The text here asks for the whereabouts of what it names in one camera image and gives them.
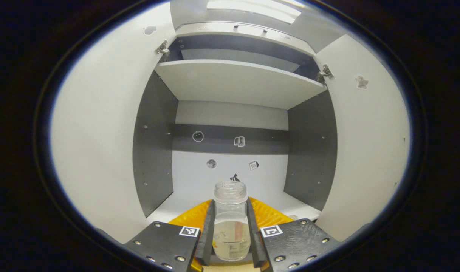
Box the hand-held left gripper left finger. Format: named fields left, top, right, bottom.
left=123, top=199, right=216, bottom=272

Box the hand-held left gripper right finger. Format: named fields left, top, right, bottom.
left=246, top=196, right=342, bottom=272

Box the clear glass bottle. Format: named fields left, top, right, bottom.
left=212, top=181, right=251, bottom=262

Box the grey cabinet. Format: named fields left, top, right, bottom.
left=132, top=21, right=338, bottom=227

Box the metal door hinge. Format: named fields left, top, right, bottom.
left=316, top=64, right=333, bottom=82
left=155, top=40, right=170, bottom=57

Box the large ceiling light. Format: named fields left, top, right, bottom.
left=206, top=0, right=302, bottom=25

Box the small curved cabinet handle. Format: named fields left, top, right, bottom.
left=234, top=24, right=268, bottom=35

